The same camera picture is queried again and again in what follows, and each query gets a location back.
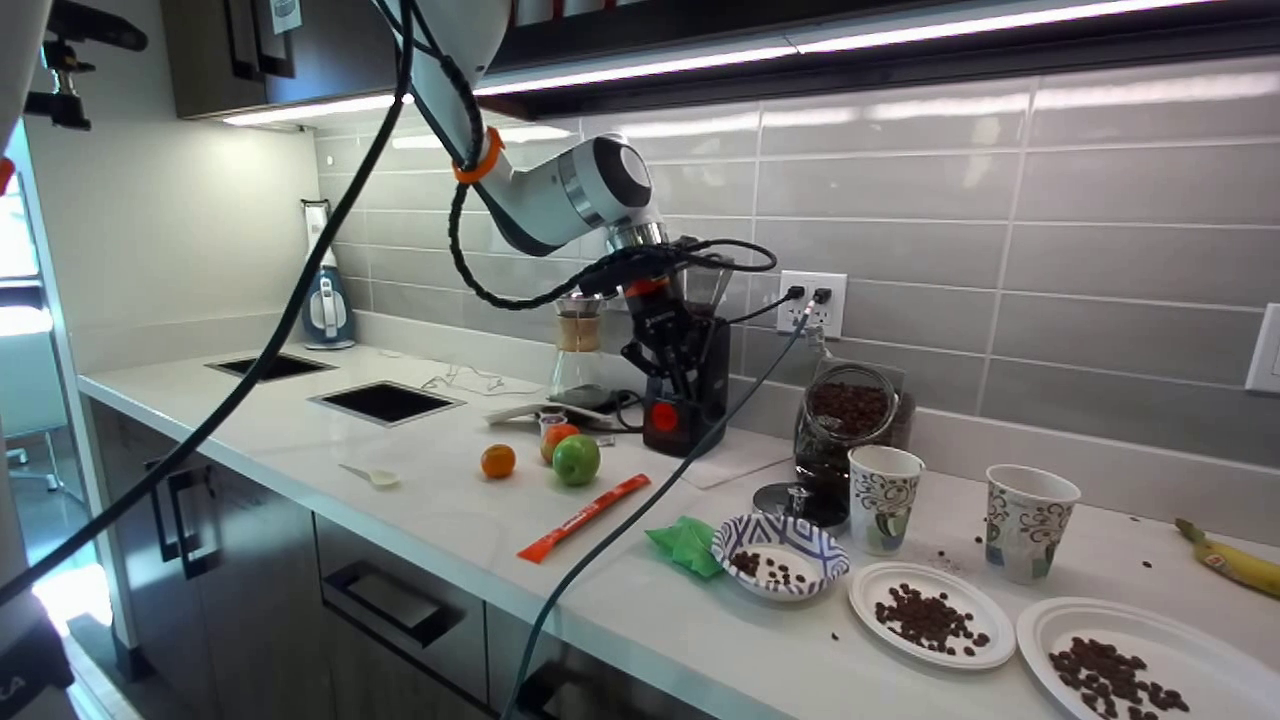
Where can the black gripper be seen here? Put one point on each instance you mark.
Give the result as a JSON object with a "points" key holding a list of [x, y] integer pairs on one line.
{"points": [[660, 314]]}

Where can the black coffee grinder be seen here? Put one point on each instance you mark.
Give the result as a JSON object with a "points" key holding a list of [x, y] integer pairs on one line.
{"points": [[693, 400]]}

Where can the glass container with coffee beans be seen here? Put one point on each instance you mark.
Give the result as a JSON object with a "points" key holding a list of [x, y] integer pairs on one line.
{"points": [[840, 412]]}

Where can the roasted coffee beans pile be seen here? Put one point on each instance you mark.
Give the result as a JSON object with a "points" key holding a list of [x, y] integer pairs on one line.
{"points": [[1105, 673], [775, 568], [935, 620]]}

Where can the patterned paper cup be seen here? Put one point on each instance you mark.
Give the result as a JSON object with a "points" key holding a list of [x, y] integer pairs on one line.
{"points": [[884, 500], [1031, 527]]}

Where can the green apple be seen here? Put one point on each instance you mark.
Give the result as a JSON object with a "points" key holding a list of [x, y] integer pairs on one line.
{"points": [[579, 461]]}

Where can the red orange peach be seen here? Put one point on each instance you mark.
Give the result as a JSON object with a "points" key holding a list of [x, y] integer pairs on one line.
{"points": [[553, 436]]}

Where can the orange red strip packet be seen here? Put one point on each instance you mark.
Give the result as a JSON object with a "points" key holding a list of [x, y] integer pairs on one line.
{"points": [[587, 517]]}

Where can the green cloth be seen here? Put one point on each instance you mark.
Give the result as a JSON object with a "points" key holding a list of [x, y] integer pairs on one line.
{"points": [[684, 546]]}

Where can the small orange fruit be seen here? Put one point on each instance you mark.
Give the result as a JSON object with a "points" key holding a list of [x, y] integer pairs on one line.
{"points": [[496, 461]]}

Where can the blue patterned paper bowl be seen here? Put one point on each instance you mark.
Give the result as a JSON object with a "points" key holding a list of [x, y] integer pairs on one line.
{"points": [[801, 535]]}

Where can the white plastic spoon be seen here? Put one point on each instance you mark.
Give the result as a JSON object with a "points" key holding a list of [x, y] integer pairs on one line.
{"points": [[378, 477]]}

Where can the blue white blender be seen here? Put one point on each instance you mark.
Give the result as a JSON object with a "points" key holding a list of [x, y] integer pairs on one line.
{"points": [[324, 314]]}

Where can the white paper plate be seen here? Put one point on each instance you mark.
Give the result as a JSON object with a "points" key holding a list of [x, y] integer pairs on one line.
{"points": [[1202, 655], [994, 626]]}

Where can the under-cabinet light strip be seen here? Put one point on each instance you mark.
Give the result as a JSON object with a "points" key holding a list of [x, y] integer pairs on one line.
{"points": [[935, 32]]}

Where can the grey base cabinet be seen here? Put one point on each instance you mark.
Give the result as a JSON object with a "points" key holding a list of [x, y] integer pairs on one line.
{"points": [[265, 626]]}

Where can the dark upper cabinet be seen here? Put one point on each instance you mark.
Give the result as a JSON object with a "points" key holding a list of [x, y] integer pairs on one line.
{"points": [[1066, 54]]}

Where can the yellow banana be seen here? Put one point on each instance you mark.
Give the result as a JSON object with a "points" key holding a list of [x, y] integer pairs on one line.
{"points": [[1240, 567]]}

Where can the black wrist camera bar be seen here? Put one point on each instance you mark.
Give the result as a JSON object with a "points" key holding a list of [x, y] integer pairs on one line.
{"points": [[633, 267]]}

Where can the white wall outlet with plugs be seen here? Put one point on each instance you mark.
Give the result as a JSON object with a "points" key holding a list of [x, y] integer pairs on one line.
{"points": [[834, 320]]}

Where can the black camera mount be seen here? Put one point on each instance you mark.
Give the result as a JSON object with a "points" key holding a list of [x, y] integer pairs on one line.
{"points": [[93, 24]]}

